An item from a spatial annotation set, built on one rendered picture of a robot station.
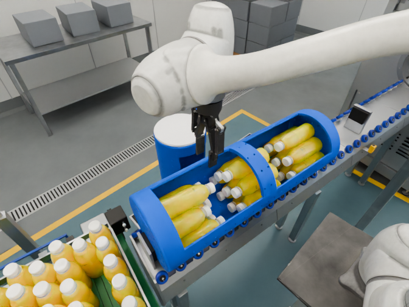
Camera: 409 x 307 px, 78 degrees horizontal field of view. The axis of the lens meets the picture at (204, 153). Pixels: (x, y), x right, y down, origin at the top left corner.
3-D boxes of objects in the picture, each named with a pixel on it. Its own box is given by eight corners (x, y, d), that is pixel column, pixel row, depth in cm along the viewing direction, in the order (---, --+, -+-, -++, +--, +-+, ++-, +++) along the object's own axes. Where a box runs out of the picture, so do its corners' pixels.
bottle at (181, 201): (158, 209, 88) (202, 188, 96) (167, 225, 84) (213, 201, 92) (156, 197, 83) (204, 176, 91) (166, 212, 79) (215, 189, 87)
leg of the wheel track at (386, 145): (365, 184, 241) (400, 133, 197) (362, 186, 238) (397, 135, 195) (360, 180, 244) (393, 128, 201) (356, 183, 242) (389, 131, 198)
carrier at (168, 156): (164, 231, 189) (201, 238, 185) (145, 143, 128) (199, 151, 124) (175, 200, 209) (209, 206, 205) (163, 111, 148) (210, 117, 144)
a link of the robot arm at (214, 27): (200, 61, 66) (172, 83, 58) (201, -7, 56) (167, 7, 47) (238, 71, 63) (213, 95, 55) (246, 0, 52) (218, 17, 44)
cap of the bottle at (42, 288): (51, 292, 73) (48, 290, 71) (36, 300, 71) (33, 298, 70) (49, 280, 75) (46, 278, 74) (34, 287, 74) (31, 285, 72)
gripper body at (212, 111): (230, 98, 65) (227, 127, 71) (210, 84, 69) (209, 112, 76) (206, 108, 61) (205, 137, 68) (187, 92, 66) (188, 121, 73)
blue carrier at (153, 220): (329, 174, 122) (350, 126, 103) (173, 287, 86) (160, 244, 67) (283, 144, 140) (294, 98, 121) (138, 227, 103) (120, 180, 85)
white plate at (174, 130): (145, 141, 128) (146, 142, 129) (199, 149, 124) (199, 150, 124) (163, 110, 147) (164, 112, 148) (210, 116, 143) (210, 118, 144)
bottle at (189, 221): (155, 232, 78) (204, 203, 85) (150, 228, 84) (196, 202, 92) (164, 253, 78) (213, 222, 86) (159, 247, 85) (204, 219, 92)
